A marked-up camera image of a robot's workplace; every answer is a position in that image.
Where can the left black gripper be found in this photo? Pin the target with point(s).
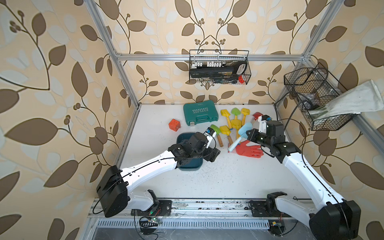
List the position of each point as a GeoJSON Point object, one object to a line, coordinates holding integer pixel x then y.
{"type": "Point", "coordinates": [213, 153]}

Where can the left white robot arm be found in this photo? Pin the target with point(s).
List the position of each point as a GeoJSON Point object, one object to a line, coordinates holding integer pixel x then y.
{"type": "Point", "coordinates": [115, 190]}

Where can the red cube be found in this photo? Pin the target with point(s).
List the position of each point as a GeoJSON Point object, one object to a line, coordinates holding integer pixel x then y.
{"type": "Point", "coordinates": [174, 125]}

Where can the right wire basket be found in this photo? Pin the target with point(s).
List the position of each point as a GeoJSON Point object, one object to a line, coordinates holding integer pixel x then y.
{"type": "Point", "coordinates": [311, 90]}

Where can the wire basket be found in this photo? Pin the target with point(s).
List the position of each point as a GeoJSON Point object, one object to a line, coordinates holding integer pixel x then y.
{"type": "Point", "coordinates": [218, 58]}
{"type": "Point", "coordinates": [311, 90]}

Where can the yellow shovel blue handle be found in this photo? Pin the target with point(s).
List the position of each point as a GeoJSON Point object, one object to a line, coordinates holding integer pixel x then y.
{"type": "Point", "coordinates": [225, 113]}

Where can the red work glove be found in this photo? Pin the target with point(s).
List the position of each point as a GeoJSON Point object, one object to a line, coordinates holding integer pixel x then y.
{"type": "Point", "coordinates": [242, 149]}

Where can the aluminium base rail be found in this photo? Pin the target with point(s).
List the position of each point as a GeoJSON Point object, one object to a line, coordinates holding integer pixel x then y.
{"type": "Point", "coordinates": [201, 214]}

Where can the back wire basket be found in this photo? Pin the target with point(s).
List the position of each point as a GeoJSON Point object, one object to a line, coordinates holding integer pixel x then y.
{"type": "Point", "coordinates": [218, 58]}

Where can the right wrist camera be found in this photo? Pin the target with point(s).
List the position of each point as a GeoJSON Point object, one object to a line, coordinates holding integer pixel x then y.
{"type": "Point", "coordinates": [263, 123]}

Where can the green round shovel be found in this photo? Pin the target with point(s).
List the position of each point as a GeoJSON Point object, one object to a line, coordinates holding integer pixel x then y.
{"type": "Point", "coordinates": [218, 132]}

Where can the black handheld tool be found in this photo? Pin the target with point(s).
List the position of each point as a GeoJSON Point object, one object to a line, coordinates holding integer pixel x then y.
{"type": "Point", "coordinates": [213, 72]}

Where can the large yellow shovel yellow handle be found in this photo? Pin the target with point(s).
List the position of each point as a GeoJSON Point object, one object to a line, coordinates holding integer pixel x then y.
{"type": "Point", "coordinates": [236, 124]}

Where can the white cloth bag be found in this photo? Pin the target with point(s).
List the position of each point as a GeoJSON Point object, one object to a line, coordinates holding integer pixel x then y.
{"type": "Point", "coordinates": [363, 98]}

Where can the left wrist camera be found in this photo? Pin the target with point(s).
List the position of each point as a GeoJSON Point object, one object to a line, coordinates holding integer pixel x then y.
{"type": "Point", "coordinates": [210, 135]}

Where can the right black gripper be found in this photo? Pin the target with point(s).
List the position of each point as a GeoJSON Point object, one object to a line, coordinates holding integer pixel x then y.
{"type": "Point", "coordinates": [252, 136]}

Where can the red shovel wooden handle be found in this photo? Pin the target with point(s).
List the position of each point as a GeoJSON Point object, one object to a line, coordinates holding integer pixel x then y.
{"type": "Point", "coordinates": [255, 117]}

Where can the yellow shovel wooden handle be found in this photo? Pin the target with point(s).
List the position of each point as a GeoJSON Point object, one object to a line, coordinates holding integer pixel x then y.
{"type": "Point", "coordinates": [245, 113]}

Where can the teal storage box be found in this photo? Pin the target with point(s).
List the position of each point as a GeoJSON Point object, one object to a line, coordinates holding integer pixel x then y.
{"type": "Point", "coordinates": [191, 164]}

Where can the green shovel orange handle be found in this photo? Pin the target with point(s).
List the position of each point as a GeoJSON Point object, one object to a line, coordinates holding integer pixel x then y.
{"type": "Point", "coordinates": [236, 112]}

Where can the yellow square shovel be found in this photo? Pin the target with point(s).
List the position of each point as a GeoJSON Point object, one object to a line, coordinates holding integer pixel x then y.
{"type": "Point", "coordinates": [226, 131]}

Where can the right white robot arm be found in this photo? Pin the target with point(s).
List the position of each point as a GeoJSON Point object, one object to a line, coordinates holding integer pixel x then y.
{"type": "Point", "coordinates": [330, 217]}

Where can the light blue shovel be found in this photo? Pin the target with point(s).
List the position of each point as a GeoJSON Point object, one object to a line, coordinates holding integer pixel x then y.
{"type": "Point", "coordinates": [242, 134]}

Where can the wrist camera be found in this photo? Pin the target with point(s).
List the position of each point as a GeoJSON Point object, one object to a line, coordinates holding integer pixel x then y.
{"type": "Point", "coordinates": [210, 135]}
{"type": "Point", "coordinates": [263, 123]}

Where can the green tool case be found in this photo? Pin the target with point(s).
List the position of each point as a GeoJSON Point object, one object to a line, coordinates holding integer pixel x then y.
{"type": "Point", "coordinates": [203, 112]}

